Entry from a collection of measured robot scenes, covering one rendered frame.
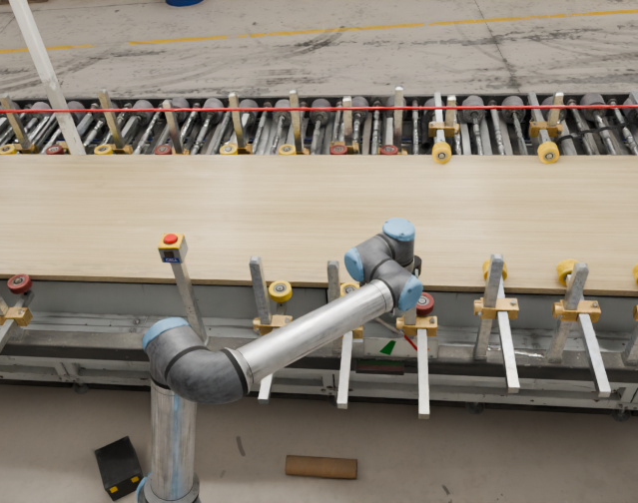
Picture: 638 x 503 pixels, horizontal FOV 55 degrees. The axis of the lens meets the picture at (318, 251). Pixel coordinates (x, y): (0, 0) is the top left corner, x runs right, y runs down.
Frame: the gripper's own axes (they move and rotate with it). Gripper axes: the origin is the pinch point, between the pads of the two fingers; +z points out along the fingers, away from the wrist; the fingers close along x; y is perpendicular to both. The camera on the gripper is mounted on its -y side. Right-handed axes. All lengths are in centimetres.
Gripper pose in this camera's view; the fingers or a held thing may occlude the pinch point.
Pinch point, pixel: (389, 312)
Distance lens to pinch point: 196.4
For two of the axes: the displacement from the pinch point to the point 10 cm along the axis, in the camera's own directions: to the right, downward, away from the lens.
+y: 9.9, 0.2, -1.2
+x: 1.0, -6.8, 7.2
